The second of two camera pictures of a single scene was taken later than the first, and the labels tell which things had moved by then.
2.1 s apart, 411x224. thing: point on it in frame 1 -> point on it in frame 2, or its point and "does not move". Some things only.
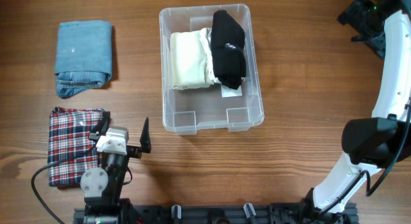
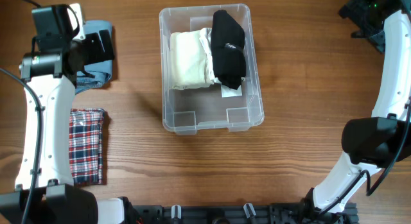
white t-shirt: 205,34 does not move
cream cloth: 187,60 does not move
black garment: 227,47 does not move
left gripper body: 114,158 -> 91,49
